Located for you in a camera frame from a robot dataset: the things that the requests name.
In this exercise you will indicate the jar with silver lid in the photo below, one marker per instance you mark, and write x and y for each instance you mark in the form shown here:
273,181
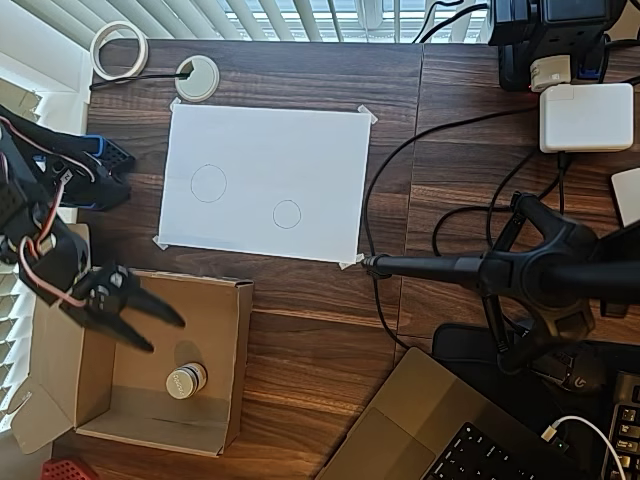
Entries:
182,382

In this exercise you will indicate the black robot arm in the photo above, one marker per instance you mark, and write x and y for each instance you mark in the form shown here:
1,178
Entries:
20,200

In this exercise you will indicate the open cardboard box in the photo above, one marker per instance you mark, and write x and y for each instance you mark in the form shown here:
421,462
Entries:
220,325

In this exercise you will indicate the masking tape piece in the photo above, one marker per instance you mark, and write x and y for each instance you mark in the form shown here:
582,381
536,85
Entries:
160,243
175,104
369,115
350,262

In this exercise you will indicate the white vertical blinds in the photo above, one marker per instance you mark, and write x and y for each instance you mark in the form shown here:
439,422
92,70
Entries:
12,320
300,20

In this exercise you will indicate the black and blue table clamp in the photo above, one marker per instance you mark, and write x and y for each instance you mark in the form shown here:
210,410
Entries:
117,160

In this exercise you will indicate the red perforated clamp block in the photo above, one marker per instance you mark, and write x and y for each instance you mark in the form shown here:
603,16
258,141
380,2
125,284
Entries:
65,470

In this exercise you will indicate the white paper sheet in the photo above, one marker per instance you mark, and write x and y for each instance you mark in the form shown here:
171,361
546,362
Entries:
275,160

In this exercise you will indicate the masking tape roll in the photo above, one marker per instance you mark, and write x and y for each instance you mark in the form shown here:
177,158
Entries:
94,54

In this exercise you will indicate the grey laptop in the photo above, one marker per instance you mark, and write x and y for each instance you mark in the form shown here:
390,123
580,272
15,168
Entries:
410,410

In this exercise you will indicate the black mouse pad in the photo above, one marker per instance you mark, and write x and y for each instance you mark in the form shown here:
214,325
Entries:
460,345

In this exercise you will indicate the black tripod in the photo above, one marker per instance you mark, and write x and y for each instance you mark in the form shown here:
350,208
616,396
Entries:
550,275

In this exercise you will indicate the black computer mouse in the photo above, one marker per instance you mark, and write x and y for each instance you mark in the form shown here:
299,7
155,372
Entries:
582,380

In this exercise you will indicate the white power adapter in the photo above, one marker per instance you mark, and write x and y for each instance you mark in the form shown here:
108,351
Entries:
585,117

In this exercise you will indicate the black power strip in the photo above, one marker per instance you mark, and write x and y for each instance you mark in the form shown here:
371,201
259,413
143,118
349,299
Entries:
550,30

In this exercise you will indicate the white flat device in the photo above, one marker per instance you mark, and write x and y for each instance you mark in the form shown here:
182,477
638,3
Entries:
629,197

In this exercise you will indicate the black keyboard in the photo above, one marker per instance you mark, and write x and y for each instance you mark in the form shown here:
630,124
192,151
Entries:
627,430

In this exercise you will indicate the blue plug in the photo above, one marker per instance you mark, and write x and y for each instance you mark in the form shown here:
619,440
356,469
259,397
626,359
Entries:
590,67

